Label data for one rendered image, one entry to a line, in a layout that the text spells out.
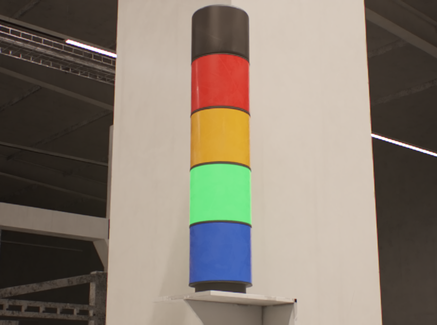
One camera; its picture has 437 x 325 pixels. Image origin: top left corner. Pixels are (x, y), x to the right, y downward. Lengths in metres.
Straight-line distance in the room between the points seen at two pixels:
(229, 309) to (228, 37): 0.27
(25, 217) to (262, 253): 11.33
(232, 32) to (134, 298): 0.37
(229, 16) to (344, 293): 0.37
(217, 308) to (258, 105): 0.27
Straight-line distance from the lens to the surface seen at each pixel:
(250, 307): 0.79
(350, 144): 1.04
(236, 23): 0.82
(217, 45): 0.81
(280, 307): 0.79
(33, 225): 12.22
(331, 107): 1.02
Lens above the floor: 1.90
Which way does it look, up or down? 16 degrees up
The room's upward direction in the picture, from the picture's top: straight up
